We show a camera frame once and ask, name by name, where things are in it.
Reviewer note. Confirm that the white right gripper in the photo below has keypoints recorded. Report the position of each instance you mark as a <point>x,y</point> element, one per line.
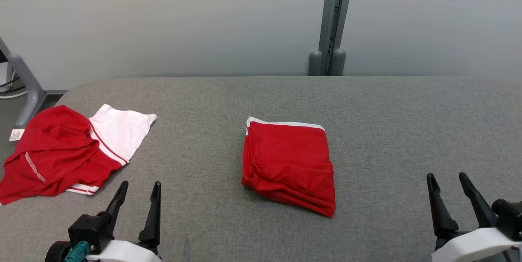
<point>473,247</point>

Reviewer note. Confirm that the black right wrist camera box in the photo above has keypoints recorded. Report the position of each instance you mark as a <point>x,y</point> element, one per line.
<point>507,217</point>

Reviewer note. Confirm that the grey table leg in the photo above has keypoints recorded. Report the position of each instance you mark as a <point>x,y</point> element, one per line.
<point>28,86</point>

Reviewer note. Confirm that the red garment with chest print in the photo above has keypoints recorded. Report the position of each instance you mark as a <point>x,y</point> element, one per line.
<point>285,160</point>

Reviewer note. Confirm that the red garment with white sleeves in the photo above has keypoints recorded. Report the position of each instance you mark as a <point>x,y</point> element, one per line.
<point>53,152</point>

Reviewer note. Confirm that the grey double partition post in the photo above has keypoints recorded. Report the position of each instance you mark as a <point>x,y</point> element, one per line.
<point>330,17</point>

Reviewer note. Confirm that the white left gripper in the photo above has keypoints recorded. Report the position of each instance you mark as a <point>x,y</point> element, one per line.
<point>126,252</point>

